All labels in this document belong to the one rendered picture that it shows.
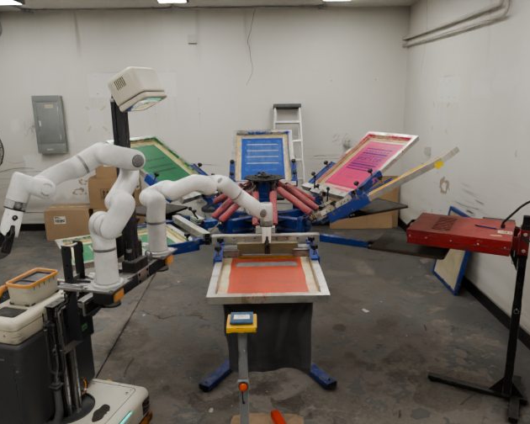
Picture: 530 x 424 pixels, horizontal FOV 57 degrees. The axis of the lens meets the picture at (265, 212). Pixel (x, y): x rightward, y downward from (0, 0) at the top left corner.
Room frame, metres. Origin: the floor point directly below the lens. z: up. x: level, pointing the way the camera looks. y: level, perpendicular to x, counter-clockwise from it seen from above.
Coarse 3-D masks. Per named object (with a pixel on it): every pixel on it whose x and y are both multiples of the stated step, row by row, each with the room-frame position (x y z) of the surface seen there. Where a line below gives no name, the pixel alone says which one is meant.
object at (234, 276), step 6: (234, 258) 2.75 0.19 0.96; (258, 258) 2.74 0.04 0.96; (264, 258) 2.74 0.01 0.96; (234, 264) 2.65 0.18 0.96; (234, 270) 2.55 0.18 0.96; (234, 276) 2.46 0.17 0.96; (234, 282) 2.38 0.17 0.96; (228, 288) 2.30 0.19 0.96; (234, 288) 2.30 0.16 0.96; (264, 288) 2.29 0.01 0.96
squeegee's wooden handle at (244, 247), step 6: (240, 246) 2.71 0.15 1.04; (246, 246) 2.71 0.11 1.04; (252, 246) 2.71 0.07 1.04; (258, 246) 2.71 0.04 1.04; (264, 246) 2.71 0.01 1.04; (270, 246) 2.71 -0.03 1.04; (276, 246) 2.72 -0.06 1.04; (282, 246) 2.72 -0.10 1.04; (288, 246) 2.72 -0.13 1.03; (294, 246) 2.72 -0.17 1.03; (240, 252) 2.71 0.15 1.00; (246, 252) 2.71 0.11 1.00; (252, 252) 2.71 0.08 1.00; (258, 252) 2.71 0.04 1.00; (264, 252) 2.71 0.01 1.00; (270, 252) 2.71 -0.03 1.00; (276, 252) 2.71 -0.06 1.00; (282, 252) 2.72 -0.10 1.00; (288, 252) 2.72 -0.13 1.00
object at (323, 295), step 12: (216, 264) 2.55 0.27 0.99; (312, 264) 2.54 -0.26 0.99; (216, 276) 2.38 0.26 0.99; (216, 288) 2.23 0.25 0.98; (324, 288) 2.20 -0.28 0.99; (216, 300) 2.11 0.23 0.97; (228, 300) 2.11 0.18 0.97; (240, 300) 2.11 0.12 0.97; (252, 300) 2.11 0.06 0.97; (264, 300) 2.11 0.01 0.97; (276, 300) 2.12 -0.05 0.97; (288, 300) 2.12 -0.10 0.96; (300, 300) 2.12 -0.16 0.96; (312, 300) 2.12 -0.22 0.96; (324, 300) 2.12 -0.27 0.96
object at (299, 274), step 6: (270, 258) 2.74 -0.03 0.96; (276, 258) 2.74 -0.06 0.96; (282, 258) 2.73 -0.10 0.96; (288, 258) 2.73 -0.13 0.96; (294, 258) 2.73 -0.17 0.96; (300, 258) 2.73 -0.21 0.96; (300, 264) 2.63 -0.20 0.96; (294, 270) 2.54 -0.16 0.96; (300, 270) 2.53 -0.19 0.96; (300, 276) 2.45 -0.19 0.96; (300, 282) 2.36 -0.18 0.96; (270, 288) 2.29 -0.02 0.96; (276, 288) 2.29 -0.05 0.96; (282, 288) 2.29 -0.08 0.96; (288, 288) 2.29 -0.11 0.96; (294, 288) 2.29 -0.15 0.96; (300, 288) 2.29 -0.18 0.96; (306, 288) 2.28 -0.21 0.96
